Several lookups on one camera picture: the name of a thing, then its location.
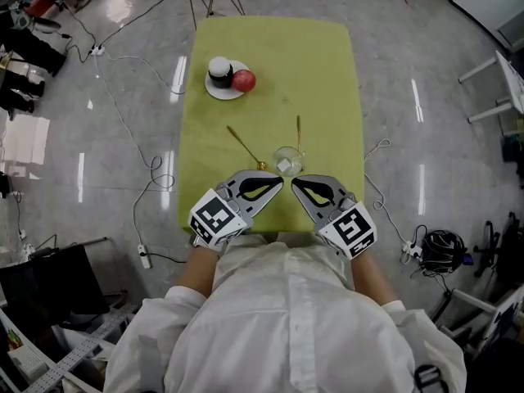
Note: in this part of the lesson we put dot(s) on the white saucer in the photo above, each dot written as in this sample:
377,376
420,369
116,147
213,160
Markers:
221,94

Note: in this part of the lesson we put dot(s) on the green cloth covered table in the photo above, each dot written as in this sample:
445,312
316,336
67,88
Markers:
307,76

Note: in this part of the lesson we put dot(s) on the red apple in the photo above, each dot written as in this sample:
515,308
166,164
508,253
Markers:
244,80

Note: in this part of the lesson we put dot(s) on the person's left forearm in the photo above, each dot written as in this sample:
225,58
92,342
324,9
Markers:
198,270

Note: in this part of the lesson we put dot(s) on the clear glass cup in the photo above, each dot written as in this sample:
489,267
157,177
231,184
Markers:
286,164

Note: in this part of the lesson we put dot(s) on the white desk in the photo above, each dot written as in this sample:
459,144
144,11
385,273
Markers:
513,80

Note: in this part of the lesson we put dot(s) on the person in white shirt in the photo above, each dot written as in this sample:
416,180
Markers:
286,322

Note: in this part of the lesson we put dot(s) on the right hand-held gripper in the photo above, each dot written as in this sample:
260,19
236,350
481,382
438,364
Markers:
348,229

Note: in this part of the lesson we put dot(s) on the white perforated shelf rail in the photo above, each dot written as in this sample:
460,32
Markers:
82,352

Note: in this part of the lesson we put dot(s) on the white cabinet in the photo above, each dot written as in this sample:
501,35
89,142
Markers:
483,2

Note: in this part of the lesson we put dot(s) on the person's right forearm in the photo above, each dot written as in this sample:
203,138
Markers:
372,278

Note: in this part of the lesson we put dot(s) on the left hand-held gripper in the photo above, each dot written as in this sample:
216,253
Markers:
213,217

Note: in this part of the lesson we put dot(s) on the black chair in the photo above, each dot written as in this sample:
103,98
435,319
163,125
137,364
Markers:
49,285

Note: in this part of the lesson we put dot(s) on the dark jar with white lid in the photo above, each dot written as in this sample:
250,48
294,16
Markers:
221,81

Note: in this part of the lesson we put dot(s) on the white power strip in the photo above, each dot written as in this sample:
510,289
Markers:
144,256
97,50
413,250

